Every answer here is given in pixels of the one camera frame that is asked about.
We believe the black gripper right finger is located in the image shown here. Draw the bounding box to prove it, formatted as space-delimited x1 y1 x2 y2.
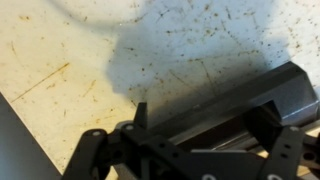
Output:
244 106 320 180

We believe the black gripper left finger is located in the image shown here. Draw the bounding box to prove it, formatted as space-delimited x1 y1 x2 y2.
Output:
61 101 214 180

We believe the white laundry machine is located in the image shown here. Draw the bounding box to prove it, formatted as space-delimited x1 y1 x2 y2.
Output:
0 0 320 180

